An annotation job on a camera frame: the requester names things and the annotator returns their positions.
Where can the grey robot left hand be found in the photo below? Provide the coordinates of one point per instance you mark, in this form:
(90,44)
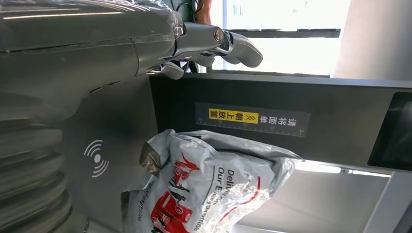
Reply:
(70,48)

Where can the white plastic mailer package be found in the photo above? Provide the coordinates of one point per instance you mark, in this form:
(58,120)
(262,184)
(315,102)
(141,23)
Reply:
(206,183)

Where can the dark device screen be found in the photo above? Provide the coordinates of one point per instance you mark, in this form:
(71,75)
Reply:
(394,135)

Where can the person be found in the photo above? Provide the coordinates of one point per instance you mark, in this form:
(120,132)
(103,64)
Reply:
(204,11)

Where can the yellow black ruler label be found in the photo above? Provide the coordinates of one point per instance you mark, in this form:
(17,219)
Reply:
(235,115)

